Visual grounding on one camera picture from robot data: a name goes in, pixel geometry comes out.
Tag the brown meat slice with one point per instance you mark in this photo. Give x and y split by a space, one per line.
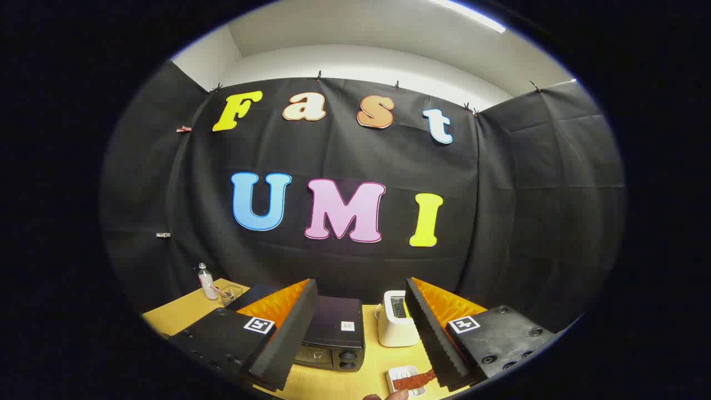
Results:
411 381

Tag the clear plastic bottle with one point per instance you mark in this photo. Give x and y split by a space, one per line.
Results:
208 286

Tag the black toaster oven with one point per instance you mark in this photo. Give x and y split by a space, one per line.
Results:
333 322

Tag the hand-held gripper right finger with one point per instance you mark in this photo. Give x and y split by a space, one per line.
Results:
430 333

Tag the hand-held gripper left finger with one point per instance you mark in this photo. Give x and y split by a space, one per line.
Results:
297 328

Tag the white ridged plate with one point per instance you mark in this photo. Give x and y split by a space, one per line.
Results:
397 373

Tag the white pop-up toaster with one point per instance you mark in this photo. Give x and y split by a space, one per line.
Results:
394 330

